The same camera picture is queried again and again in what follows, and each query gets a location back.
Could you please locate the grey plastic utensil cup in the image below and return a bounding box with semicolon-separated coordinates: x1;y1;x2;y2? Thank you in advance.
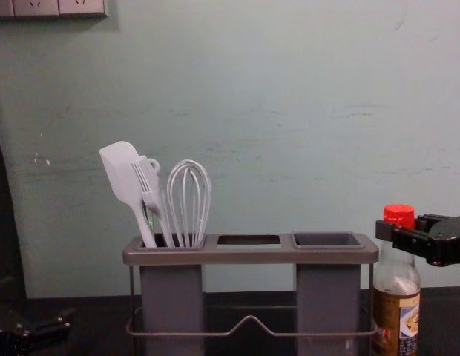
291;231;364;356
138;237;206;356

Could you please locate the white utensil with loop handle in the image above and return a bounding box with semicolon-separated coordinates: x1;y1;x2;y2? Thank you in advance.
145;158;176;248

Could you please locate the glass bottle with red cap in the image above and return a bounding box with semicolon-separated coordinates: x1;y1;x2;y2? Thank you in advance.
371;203;422;356

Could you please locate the black table cloth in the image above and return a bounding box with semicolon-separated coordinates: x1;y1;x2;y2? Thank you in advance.
0;285;460;356

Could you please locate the white plastic fork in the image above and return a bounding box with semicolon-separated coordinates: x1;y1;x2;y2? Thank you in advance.
131;156;161;223

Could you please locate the white silicone spatula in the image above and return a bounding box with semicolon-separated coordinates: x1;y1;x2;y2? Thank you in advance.
99;140;159;248

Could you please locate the black upright panel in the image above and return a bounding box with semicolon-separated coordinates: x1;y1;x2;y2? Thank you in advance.
0;114;27;300

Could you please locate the grey utensil rack with wire frame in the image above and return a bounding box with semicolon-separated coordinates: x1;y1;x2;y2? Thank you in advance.
122;232;381;356

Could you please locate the white whisk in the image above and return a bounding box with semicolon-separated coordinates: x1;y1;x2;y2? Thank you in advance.
166;159;213;248

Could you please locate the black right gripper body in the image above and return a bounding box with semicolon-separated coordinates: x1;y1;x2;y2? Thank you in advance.
424;214;460;267

